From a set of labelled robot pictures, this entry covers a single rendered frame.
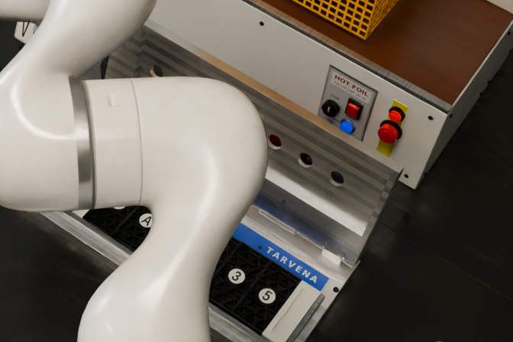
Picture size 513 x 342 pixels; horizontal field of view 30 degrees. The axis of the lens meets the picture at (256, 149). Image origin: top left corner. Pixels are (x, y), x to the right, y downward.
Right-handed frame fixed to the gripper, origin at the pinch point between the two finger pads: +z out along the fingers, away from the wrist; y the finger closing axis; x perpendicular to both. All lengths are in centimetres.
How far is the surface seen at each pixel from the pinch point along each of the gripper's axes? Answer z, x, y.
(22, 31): 2.6, 16.6, -20.8
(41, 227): 10.2, -6.5, 3.7
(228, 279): 5.4, 0.0, 29.8
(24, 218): 10.3, -6.8, 0.9
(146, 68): -7.8, 12.9, 4.2
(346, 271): 4.3, 11.3, 41.9
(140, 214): 5.3, 0.9, 14.5
